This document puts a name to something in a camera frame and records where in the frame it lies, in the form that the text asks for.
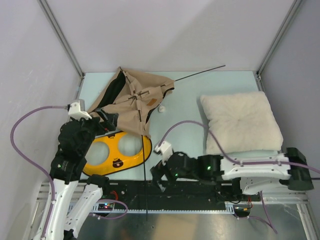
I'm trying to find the aluminium frame post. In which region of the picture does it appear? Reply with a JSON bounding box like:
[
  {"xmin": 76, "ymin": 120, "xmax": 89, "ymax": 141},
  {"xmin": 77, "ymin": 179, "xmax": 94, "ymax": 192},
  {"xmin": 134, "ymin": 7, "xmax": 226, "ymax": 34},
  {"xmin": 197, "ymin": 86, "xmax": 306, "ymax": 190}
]
[
  {"xmin": 37, "ymin": 0, "xmax": 85, "ymax": 79},
  {"xmin": 256, "ymin": 0, "xmax": 306, "ymax": 75}
]

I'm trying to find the yellow double bowl holder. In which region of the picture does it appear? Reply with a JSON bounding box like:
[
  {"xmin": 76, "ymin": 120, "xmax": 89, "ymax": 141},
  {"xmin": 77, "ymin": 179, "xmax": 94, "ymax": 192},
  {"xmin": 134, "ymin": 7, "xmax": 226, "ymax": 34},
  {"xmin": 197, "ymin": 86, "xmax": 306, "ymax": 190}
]
[{"xmin": 82, "ymin": 131, "xmax": 153, "ymax": 176}]

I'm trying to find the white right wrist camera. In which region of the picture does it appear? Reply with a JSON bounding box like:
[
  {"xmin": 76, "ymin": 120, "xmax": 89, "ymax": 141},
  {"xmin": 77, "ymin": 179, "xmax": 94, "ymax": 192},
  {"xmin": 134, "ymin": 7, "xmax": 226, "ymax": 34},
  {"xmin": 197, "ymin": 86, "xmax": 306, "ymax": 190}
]
[{"xmin": 154, "ymin": 141, "xmax": 174, "ymax": 165}]

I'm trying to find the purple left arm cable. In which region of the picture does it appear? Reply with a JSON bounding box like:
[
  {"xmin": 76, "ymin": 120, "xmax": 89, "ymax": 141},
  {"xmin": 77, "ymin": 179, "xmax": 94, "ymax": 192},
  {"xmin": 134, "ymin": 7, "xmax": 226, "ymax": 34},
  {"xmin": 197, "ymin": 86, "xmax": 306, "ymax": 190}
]
[{"xmin": 10, "ymin": 105, "xmax": 72, "ymax": 240}]

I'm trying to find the black tent pole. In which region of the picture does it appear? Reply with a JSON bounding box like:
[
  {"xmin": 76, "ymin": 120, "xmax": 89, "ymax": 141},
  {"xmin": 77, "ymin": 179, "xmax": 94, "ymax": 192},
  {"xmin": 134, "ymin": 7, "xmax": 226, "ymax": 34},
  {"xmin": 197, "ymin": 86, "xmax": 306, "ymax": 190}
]
[
  {"xmin": 138, "ymin": 110, "xmax": 149, "ymax": 222},
  {"xmin": 175, "ymin": 64, "xmax": 226, "ymax": 82}
]

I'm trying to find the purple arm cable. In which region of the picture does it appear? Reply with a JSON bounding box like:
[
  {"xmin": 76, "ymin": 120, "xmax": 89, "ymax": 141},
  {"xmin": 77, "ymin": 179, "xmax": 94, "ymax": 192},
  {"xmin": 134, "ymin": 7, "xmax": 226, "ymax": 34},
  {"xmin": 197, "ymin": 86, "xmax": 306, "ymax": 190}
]
[
  {"xmin": 159, "ymin": 120, "xmax": 320, "ymax": 235},
  {"xmin": 10, "ymin": 105, "xmax": 72, "ymax": 240}
]

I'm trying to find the right aluminium frame post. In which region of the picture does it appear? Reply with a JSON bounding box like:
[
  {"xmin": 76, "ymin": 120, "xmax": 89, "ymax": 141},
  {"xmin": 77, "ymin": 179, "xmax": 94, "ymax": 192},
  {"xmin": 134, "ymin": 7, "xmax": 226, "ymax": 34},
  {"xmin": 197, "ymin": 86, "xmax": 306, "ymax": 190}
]
[{"xmin": 256, "ymin": 0, "xmax": 306, "ymax": 75}]

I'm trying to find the cream fluffy cushion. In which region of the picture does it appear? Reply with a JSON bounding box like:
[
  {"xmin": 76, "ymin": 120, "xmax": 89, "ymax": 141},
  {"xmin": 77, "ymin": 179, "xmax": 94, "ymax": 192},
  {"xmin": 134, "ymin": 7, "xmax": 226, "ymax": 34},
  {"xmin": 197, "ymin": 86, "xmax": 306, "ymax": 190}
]
[{"xmin": 200, "ymin": 91, "xmax": 284, "ymax": 155}]

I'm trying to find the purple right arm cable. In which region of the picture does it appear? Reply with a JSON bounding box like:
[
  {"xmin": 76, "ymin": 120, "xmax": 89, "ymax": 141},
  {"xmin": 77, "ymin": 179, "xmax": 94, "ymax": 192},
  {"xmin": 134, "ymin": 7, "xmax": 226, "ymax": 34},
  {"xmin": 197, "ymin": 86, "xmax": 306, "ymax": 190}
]
[{"xmin": 159, "ymin": 120, "xmax": 320, "ymax": 235}]

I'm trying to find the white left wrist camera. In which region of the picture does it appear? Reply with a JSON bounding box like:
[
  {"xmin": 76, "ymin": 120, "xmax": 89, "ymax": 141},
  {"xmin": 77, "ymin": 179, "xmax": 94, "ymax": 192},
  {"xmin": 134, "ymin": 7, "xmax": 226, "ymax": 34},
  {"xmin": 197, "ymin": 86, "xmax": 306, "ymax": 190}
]
[{"xmin": 67, "ymin": 99, "xmax": 92, "ymax": 120}]

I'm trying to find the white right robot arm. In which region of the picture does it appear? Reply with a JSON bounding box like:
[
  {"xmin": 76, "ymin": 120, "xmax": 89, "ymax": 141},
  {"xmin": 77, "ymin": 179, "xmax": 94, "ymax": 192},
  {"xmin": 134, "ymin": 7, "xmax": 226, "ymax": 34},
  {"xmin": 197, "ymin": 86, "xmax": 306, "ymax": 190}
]
[{"xmin": 150, "ymin": 147, "xmax": 314, "ymax": 201}]

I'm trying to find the white pompom toy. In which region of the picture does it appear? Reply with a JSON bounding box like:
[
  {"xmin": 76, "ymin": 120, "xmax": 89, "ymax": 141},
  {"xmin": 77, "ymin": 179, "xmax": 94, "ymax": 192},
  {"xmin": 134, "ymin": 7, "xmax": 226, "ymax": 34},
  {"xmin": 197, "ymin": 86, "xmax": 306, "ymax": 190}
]
[{"xmin": 158, "ymin": 105, "xmax": 166, "ymax": 113}]

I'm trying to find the black tent pole front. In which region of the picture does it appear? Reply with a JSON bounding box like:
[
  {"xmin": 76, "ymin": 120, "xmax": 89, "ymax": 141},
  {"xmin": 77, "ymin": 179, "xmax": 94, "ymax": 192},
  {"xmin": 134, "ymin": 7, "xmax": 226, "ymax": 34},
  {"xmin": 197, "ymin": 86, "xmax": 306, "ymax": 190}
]
[{"xmin": 138, "ymin": 110, "xmax": 149, "ymax": 222}]

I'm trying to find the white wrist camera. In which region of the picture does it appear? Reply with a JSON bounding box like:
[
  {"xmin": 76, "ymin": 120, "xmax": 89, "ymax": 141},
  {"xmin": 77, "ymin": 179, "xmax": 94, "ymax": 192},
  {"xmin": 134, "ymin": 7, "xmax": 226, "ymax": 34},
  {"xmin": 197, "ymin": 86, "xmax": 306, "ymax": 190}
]
[
  {"xmin": 67, "ymin": 99, "xmax": 92, "ymax": 120},
  {"xmin": 154, "ymin": 141, "xmax": 174, "ymax": 165}
]

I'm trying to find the beige fabric pet tent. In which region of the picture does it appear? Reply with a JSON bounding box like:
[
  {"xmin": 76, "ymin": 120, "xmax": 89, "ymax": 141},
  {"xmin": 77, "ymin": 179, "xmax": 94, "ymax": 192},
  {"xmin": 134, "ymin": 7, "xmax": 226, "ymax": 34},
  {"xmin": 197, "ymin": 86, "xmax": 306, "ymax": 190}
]
[{"xmin": 87, "ymin": 67, "xmax": 175, "ymax": 137}]

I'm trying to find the small circuit board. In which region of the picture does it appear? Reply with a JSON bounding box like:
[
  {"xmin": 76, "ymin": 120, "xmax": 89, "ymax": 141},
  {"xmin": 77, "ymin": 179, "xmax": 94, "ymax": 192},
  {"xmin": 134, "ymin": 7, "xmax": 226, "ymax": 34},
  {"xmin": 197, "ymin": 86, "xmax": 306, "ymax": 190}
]
[{"xmin": 98, "ymin": 203, "xmax": 115, "ymax": 211}]

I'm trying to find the left aluminium frame post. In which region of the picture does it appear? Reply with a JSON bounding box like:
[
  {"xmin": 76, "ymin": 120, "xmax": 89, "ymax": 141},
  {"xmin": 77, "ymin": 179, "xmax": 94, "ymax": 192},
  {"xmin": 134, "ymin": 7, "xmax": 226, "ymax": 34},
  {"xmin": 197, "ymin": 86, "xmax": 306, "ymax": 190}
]
[{"xmin": 37, "ymin": 0, "xmax": 85, "ymax": 79}]

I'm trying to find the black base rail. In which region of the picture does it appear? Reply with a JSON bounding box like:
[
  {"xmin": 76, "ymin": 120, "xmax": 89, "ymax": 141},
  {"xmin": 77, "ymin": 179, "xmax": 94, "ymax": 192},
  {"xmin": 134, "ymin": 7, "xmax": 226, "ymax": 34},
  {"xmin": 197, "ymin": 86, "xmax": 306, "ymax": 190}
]
[{"xmin": 101, "ymin": 180, "xmax": 245, "ymax": 211}]

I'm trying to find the black tent pole back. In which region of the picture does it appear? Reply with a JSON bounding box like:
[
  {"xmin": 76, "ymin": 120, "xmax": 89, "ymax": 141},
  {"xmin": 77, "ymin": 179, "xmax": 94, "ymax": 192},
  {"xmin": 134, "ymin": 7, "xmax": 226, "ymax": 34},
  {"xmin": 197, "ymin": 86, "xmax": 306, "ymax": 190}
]
[{"xmin": 175, "ymin": 64, "xmax": 226, "ymax": 82}]

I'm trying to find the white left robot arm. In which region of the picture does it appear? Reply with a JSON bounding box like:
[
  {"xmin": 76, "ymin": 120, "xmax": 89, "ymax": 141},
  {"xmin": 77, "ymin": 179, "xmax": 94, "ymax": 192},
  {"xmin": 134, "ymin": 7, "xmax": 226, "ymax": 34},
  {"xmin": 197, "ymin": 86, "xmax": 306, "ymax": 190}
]
[{"xmin": 34, "ymin": 117, "xmax": 111, "ymax": 240}]

